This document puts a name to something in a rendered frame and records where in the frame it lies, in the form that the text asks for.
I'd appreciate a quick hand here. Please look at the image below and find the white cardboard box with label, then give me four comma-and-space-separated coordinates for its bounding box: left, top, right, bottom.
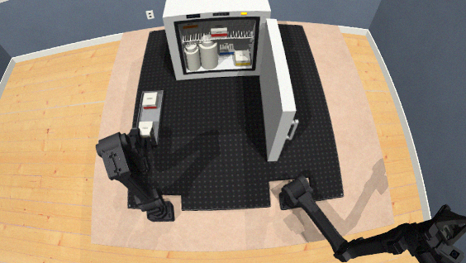
142, 93, 159, 110

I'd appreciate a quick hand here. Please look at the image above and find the white cardboard cryo box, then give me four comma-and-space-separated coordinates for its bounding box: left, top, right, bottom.
139, 122, 155, 137

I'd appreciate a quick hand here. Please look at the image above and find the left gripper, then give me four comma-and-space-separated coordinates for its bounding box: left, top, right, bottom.
145, 127, 156, 148

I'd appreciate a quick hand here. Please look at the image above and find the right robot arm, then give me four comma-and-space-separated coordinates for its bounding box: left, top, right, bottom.
279, 175, 464, 263

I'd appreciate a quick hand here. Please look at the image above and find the white cardboard box with yellow band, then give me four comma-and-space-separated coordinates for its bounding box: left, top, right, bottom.
235, 50, 250, 67

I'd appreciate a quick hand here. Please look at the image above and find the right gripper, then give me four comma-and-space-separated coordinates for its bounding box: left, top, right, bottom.
416, 204, 466, 255

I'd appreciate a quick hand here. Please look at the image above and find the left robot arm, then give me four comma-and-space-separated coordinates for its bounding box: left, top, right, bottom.
95, 127, 173, 220

